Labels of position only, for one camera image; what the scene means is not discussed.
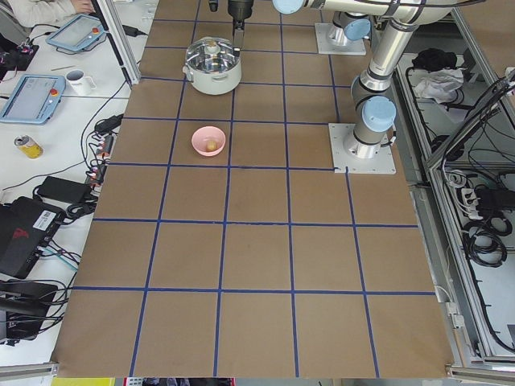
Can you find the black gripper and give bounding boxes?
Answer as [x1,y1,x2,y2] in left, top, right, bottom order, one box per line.
[228,0,253,52]

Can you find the glass pot lid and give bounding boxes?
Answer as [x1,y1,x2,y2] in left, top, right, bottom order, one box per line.
[185,36,240,73]

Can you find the brown egg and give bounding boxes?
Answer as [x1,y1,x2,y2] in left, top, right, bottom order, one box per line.
[206,140,217,152]

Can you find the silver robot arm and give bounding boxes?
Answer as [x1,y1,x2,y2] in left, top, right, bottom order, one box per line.
[273,1,457,159]
[227,1,371,56]

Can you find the white electric cooking pot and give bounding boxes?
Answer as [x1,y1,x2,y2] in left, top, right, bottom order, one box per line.
[183,36,241,95]

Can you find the pink bowl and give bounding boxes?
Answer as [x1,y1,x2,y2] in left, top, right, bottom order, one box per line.
[191,125,226,157]

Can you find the far blue teach pendant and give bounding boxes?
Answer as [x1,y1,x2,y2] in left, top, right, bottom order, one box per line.
[46,14,105,53]

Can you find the blue teach pendant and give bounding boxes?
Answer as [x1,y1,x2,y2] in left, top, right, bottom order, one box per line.
[46,14,105,53]
[1,74,66,125]

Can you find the white mug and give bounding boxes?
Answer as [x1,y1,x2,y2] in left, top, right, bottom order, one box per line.
[65,69,97,97]

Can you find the black white cloth pile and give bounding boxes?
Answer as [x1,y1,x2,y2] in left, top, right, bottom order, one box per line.
[412,48,464,104]

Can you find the person in white sleeve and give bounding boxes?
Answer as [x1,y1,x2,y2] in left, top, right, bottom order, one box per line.
[6,0,95,27]

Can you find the near blue teach pendant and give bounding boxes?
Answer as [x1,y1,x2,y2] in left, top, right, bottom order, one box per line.
[1,74,66,125]

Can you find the yellow drink can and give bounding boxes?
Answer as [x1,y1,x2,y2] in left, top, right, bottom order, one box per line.
[14,135,43,159]

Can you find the black power adapter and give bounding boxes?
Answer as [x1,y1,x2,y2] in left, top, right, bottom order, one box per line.
[32,176,93,204]

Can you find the black red computer box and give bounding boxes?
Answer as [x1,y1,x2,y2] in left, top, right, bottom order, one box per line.
[1,196,65,279]

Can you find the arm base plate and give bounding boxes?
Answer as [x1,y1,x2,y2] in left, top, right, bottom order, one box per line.
[328,123,396,175]
[315,23,367,55]

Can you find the coiled black cables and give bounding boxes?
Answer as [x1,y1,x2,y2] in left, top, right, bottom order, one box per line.
[461,216,509,268]

